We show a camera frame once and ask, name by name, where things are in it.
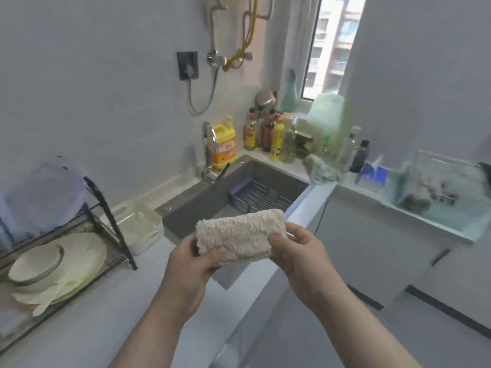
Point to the clear lid blue rim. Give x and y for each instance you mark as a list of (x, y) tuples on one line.
[(46, 199)]

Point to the black wall socket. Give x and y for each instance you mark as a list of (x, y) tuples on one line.
[(187, 63)]

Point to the yellow detergent bottle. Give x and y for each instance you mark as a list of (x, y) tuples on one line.
[(224, 149)]

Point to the white red printed mat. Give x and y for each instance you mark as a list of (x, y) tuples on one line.
[(15, 318)]

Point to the blue white plastic packet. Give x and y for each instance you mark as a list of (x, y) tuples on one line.
[(374, 178)]

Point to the person's right hand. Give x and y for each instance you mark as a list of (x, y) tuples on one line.
[(307, 268)]

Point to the stainless steel pot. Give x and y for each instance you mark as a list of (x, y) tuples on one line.
[(264, 99)]

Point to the yellow squeeze bottle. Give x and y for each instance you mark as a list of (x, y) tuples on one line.
[(276, 145)]

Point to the grey kitchen sink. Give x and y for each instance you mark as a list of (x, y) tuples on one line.
[(192, 210)]

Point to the cream plate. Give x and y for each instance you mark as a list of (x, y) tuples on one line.
[(84, 256)]

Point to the dark blue sink rack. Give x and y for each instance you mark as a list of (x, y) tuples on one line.
[(261, 199)]

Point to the grey corrugated pipe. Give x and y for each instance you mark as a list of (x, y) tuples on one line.
[(212, 30), (244, 34)]

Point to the clear bottle white cap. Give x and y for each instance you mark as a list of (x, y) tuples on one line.
[(347, 153)]

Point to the green cap bottle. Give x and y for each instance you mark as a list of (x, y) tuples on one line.
[(327, 149)]

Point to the cream plastic spoon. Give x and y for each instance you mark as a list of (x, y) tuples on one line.
[(42, 308)]

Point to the person's left forearm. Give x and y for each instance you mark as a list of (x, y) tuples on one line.
[(149, 337)]

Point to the cream bowl green rim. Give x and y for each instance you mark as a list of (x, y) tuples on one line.
[(38, 285)]

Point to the window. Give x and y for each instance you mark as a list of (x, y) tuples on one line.
[(330, 45)]

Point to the small cream bowl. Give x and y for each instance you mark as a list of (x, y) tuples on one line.
[(30, 264)]

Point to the chrome kitchen faucet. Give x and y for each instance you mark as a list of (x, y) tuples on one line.
[(210, 137)]

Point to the clear plastic storage bin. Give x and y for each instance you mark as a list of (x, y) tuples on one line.
[(460, 210)]

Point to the white base cabinet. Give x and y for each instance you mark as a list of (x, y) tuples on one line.
[(383, 256)]

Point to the brown cardboard box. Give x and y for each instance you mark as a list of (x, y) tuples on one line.
[(305, 139)]

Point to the crumpled white plastic bag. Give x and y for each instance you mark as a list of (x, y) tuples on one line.
[(322, 172)]

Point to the dark bottle black cap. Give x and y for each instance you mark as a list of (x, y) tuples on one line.
[(360, 160)]

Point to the pale green cutting board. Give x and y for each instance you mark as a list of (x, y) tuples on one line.
[(324, 114)]

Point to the person's left hand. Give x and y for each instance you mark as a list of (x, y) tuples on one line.
[(188, 275)]

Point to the pale yellow plate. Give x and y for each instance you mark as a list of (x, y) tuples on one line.
[(90, 279)]

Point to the green glass bottle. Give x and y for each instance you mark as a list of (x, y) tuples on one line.
[(289, 95)]

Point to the white plastic basket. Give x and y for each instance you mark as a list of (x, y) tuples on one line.
[(142, 233)]

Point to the chrome water valve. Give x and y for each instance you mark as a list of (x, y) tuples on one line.
[(248, 56), (214, 59)]

